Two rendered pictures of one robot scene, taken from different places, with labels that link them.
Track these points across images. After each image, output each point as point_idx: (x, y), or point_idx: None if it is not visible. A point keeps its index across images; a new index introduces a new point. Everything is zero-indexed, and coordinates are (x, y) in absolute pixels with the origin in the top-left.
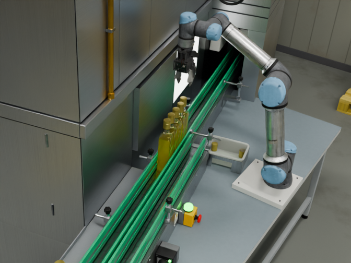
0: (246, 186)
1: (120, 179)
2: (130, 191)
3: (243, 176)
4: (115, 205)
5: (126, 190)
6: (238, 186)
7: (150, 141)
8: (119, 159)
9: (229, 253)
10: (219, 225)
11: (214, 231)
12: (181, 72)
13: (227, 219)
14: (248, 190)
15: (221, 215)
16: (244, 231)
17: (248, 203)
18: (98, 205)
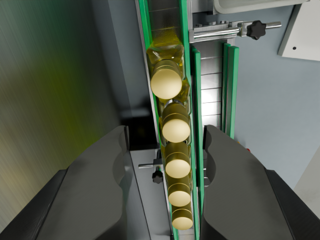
0: (309, 48)
1: (136, 184)
2: (175, 229)
3: (303, 22)
4: (158, 212)
5: (153, 190)
6: (295, 56)
7: (110, 73)
8: (130, 219)
9: (288, 167)
10: (270, 136)
11: (266, 148)
12: (113, 172)
13: (279, 124)
14: (313, 58)
15: (269, 120)
16: (305, 132)
17: (310, 77)
18: (145, 228)
